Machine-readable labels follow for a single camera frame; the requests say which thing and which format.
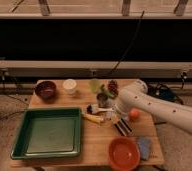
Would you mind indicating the light green cup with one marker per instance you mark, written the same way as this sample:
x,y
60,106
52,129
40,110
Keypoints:
x,y
95,85

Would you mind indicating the green plastic tray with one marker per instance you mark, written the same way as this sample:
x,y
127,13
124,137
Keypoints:
x,y
48,133

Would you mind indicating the orange fruit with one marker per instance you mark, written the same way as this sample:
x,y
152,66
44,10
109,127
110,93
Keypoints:
x,y
134,114

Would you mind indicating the white paper cup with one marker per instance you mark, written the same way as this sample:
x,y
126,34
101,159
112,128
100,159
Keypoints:
x,y
70,86

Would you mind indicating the brown pine cone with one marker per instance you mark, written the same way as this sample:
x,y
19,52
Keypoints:
x,y
113,88

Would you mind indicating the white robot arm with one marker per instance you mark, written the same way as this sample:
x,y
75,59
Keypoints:
x,y
135,95

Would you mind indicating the wooden folding table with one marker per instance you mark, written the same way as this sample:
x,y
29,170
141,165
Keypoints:
x,y
95,137

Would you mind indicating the yellow corn cob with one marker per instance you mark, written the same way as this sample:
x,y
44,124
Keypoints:
x,y
92,118

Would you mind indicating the dark red bowl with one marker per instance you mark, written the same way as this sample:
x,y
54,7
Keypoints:
x,y
46,90

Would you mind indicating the small metal cup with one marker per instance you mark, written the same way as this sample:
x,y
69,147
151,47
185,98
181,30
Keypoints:
x,y
102,99

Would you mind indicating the blue sponge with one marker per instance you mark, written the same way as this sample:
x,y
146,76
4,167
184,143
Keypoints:
x,y
144,145

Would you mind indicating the orange plastic bowl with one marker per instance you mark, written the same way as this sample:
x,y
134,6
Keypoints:
x,y
123,154

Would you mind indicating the grey folded cloth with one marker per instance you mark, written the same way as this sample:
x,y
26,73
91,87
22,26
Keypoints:
x,y
111,115

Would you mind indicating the green toy vegetable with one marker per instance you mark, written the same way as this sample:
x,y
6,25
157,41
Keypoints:
x,y
107,92

